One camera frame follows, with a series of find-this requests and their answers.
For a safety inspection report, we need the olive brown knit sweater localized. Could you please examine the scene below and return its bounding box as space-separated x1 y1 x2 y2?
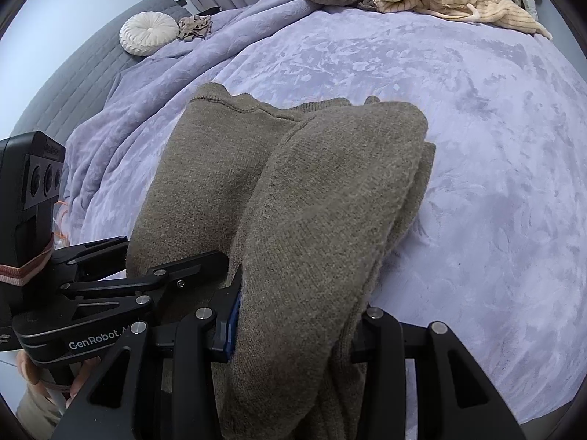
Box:
126 84 435 439

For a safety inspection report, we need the person's left hand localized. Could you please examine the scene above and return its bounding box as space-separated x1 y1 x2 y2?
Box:
15 349 103 415

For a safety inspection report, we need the lavender plush bed blanket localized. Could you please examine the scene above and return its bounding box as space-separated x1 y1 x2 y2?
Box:
59 0 586 423

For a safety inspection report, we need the round white pleated cushion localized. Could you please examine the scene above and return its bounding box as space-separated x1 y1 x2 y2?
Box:
119 11 179 58

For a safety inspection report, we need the small beige crumpled cloth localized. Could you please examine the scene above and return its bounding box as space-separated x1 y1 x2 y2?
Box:
177 15 212 42

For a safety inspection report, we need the cream striped ribbed garment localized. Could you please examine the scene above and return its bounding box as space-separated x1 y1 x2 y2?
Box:
373 0 552 40

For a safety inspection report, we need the black camera box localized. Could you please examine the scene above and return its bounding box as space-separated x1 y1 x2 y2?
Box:
1 131 66 352

